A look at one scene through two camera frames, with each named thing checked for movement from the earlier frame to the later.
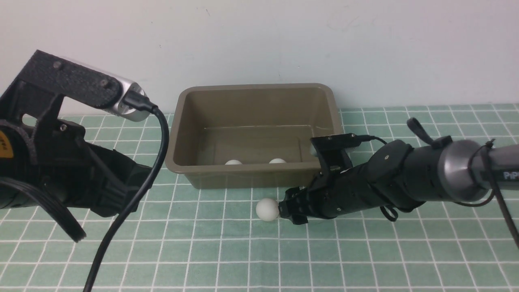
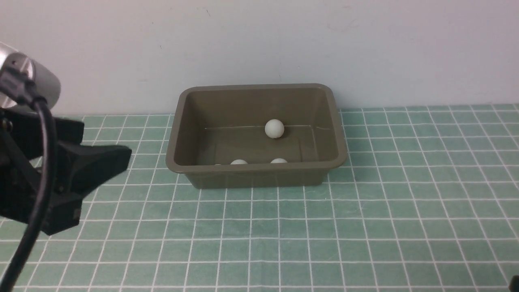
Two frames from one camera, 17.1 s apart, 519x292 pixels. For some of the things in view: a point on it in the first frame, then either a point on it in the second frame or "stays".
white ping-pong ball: x=277 y=160 to x=238 y=161
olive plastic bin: x=211 y=123 stays
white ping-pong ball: x=267 y=209 to x=274 y=128
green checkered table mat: x=213 y=239 stays
